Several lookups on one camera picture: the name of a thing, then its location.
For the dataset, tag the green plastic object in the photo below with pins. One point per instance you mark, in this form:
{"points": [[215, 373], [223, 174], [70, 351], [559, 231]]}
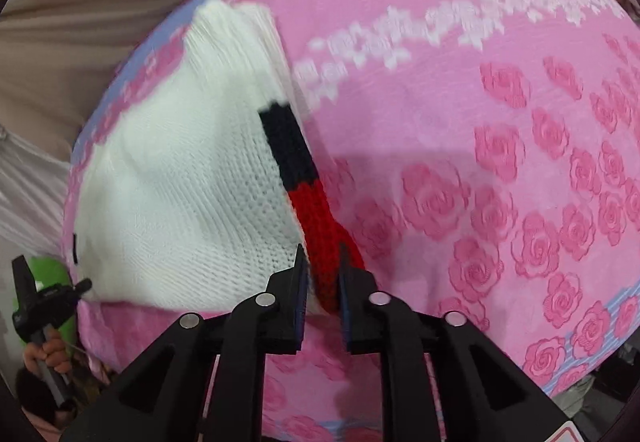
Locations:
{"points": [[50, 272]]}

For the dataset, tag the pale pleated cloth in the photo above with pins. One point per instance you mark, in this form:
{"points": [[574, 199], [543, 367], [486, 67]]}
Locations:
{"points": [[30, 192]]}

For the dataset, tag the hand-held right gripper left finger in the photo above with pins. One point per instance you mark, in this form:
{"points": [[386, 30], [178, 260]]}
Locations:
{"points": [[299, 307]]}

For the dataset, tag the person's left hand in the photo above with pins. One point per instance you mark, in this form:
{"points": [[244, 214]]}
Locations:
{"points": [[47, 354]]}

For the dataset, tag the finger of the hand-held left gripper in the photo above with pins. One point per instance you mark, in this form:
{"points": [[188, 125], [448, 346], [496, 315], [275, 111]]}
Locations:
{"points": [[82, 286]]}

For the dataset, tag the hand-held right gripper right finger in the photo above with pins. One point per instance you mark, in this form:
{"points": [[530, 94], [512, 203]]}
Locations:
{"points": [[344, 312]]}

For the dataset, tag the pink rose print blanket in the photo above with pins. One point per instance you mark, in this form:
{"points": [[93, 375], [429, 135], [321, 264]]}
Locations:
{"points": [[450, 132]]}

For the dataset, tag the white knit sweater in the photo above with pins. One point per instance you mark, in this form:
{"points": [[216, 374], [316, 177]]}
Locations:
{"points": [[190, 182]]}

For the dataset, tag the person's left forearm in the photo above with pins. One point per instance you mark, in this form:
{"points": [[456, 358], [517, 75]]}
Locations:
{"points": [[37, 394]]}

